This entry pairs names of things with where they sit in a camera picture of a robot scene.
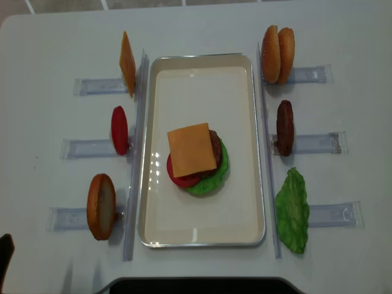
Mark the right clear acrylic rack rail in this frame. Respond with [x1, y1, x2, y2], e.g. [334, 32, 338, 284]
[257, 42, 282, 259]

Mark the upright orange cheese slice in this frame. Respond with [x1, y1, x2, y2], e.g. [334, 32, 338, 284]
[119, 31, 137, 97]

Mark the white rectangular metal tray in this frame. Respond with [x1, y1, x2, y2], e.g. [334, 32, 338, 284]
[138, 53, 266, 248]

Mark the brown meat patty on tray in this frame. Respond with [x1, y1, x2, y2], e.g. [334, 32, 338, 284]
[195, 130, 222, 178]

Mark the clear holder under lettuce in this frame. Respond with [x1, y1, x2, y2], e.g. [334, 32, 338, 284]
[309, 201, 364, 228]

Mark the clear holder under left bun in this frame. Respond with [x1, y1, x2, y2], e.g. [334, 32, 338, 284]
[45, 206, 126, 232]

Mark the clear holder under patty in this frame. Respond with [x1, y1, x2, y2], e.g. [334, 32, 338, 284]
[268, 131, 349, 156]

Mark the green lettuce leaf on tray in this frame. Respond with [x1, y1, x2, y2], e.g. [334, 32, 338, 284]
[184, 140, 229, 197]

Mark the upright bun half left rack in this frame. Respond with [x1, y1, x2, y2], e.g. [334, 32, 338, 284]
[86, 173, 116, 241]

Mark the red tomato slice on tray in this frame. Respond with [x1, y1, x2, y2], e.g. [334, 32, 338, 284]
[167, 154, 202, 189]

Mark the clear acrylic rack rail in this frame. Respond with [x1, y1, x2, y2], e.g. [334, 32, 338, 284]
[122, 49, 149, 262]
[257, 42, 282, 259]

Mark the upright green lettuce leaf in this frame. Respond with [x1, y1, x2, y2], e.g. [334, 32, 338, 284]
[275, 167, 310, 254]

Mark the orange cheese slice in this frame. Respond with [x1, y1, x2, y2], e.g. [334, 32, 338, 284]
[119, 31, 137, 97]
[167, 122, 217, 178]

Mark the sesame top bun upright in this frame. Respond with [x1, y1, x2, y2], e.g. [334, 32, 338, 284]
[261, 25, 281, 84]

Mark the left clear acrylic rack rail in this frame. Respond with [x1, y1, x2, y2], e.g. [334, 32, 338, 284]
[122, 49, 149, 262]

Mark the clear holder under cheese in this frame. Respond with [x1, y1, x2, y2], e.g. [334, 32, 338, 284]
[73, 78, 128, 96]

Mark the upright brown meat patty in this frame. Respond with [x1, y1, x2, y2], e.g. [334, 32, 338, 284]
[276, 100, 294, 157]

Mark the clear holder under buns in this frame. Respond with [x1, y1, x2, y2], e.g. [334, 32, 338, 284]
[285, 64, 333, 84]

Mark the upright red tomato slice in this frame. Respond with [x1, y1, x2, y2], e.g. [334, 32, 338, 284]
[111, 106, 129, 156]

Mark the clear holder under tomato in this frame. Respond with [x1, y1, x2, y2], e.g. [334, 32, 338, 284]
[60, 139, 121, 159]

